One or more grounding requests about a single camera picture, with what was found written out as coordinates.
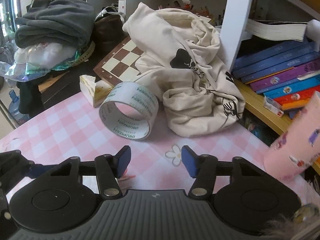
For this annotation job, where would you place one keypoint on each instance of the grey folded blanket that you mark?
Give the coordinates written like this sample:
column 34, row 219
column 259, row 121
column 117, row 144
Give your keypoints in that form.
column 55, row 22

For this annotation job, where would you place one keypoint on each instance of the cream printed tote bag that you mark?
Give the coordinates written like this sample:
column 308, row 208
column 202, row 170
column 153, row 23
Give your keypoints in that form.
column 175, row 80

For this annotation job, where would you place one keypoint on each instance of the blue water jug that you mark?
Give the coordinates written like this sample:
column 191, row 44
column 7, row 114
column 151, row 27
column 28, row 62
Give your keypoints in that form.
column 17, row 105

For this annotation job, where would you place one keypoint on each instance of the wooden chessboard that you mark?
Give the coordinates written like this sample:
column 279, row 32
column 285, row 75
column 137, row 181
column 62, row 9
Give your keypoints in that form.
column 120, row 62

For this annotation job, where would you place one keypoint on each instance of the row of colourful books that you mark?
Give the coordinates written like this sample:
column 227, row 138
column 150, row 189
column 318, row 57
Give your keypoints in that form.
column 275, row 65

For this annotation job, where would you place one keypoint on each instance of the white wooden bookshelf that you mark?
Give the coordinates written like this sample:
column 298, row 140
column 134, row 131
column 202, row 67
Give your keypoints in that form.
column 237, row 17

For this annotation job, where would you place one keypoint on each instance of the small red white figurine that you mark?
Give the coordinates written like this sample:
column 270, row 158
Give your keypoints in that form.
column 186, row 1

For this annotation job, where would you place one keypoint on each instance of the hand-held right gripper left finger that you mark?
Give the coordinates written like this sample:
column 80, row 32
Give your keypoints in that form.
column 123, row 160

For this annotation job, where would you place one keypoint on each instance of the iridescent plastic wrap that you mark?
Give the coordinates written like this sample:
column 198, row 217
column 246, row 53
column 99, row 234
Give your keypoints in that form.
column 15, row 72

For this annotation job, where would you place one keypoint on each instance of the pink checked desk mat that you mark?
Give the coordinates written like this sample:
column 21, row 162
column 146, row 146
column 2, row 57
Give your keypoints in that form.
column 62, row 125

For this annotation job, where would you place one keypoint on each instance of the thick white paperback book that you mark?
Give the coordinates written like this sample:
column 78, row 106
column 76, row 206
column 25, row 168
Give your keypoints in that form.
column 275, row 30

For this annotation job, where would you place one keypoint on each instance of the white desk lamp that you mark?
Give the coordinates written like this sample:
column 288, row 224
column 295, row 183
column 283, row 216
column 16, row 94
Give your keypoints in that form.
column 313, row 30

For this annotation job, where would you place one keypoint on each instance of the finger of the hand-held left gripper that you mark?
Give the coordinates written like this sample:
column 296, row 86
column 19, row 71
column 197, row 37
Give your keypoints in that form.
column 3, row 212
column 12, row 162

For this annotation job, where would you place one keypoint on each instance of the pink sticker-covered cylinder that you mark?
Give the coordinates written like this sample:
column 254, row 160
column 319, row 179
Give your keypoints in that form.
column 295, row 135

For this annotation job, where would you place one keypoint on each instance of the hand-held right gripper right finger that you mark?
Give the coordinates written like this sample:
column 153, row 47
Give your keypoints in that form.
column 190, row 160

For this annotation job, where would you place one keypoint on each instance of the small red white card box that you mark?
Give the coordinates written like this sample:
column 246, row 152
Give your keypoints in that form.
column 273, row 106

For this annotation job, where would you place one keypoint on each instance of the torn cream paper box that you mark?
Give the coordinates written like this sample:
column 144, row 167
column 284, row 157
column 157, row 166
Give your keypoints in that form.
column 92, row 90

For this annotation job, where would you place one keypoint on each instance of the grey fluffy fur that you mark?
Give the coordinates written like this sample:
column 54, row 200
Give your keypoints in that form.
column 277, row 230

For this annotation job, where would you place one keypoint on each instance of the clear packing tape roll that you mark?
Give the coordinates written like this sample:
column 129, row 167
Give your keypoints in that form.
column 135, row 95

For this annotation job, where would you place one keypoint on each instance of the brown leather bag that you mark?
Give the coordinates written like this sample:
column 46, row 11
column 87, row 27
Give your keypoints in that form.
column 107, row 32

